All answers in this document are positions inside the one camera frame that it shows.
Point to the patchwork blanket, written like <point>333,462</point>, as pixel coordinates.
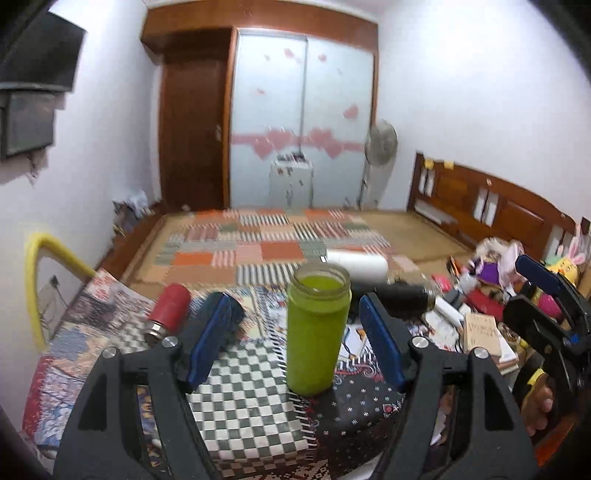
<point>272,244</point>

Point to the black cup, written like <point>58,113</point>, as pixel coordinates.
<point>404,299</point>

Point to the person's right hand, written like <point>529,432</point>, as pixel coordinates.
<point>538,408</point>

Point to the standing fan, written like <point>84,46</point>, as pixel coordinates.
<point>381,143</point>

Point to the small white cabinet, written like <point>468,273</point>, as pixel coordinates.
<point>292,182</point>

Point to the yellow and pink plush toy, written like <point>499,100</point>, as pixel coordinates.
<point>570,265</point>

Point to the black wall television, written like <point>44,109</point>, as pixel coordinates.
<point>44,55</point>

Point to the purple bag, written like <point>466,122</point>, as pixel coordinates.
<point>491,268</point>

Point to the red cup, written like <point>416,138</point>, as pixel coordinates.
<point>168,309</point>

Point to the small white bottle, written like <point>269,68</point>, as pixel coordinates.
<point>450,311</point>

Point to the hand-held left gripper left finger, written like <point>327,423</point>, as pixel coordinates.
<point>210,339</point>

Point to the dark framed wall panel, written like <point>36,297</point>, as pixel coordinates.
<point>27,122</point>

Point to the green cup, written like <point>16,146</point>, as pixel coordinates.
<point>316,332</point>

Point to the white cup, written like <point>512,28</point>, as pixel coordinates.
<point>358,265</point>

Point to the yellow foam tube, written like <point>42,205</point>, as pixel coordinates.
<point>32,286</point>

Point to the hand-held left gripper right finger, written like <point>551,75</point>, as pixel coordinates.
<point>383,344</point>

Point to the wooden wardrobe with glass doors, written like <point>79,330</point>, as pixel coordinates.
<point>272,106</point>

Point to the wooden headboard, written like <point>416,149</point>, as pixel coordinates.
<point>503,207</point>

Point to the beige book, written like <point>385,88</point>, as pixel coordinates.
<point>485,334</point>

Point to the checkered printed blanket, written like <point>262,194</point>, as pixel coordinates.
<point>249,415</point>

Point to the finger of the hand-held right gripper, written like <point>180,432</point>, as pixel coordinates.
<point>526,318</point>
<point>533,269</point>

